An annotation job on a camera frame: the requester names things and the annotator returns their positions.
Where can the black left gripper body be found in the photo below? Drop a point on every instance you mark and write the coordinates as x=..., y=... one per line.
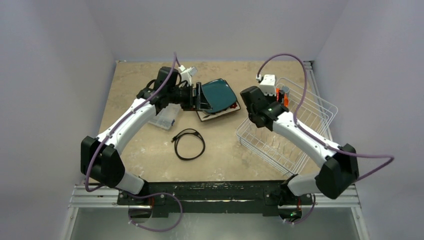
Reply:
x=187, y=101

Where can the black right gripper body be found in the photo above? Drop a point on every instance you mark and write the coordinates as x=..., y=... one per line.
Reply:
x=281, y=96

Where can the floral square plate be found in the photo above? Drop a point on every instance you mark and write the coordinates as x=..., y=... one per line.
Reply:
x=203, y=116

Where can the orange bowl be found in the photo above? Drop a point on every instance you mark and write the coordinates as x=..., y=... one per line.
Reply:
x=280, y=98

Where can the teal square plate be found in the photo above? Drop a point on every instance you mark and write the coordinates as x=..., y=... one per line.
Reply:
x=219, y=94

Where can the grey mug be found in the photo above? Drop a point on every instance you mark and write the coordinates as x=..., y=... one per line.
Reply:
x=285, y=91

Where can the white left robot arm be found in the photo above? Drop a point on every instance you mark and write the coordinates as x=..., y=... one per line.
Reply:
x=100, y=156

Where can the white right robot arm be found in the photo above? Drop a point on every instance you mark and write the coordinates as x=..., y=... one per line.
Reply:
x=338, y=164

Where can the clear plastic box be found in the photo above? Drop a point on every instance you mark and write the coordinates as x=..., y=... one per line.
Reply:
x=166, y=118

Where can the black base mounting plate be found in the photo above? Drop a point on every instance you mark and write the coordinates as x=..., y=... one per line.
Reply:
x=265, y=197

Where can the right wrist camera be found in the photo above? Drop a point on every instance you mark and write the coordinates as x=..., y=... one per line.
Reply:
x=267, y=84

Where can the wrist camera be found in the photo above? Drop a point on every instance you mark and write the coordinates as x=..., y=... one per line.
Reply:
x=187, y=73
x=267, y=84

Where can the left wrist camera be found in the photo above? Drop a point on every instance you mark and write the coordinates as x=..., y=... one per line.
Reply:
x=187, y=73

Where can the white wire dish rack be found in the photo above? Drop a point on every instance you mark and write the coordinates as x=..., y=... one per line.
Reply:
x=276, y=150

